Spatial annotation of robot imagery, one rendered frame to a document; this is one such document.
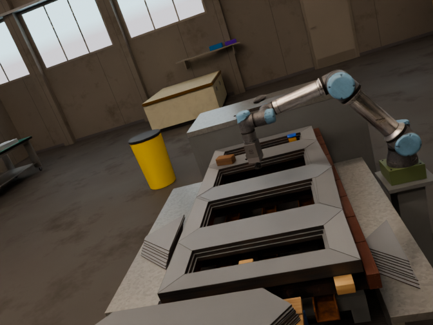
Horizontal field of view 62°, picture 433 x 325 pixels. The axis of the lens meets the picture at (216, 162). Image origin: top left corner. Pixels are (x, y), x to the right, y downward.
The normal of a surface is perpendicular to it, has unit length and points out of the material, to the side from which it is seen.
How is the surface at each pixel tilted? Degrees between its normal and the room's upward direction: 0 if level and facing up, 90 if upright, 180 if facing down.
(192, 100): 90
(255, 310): 0
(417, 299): 0
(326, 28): 90
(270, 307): 0
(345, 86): 82
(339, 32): 90
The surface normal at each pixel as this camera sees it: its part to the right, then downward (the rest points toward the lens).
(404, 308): -0.31, -0.89
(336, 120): -0.14, 0.37
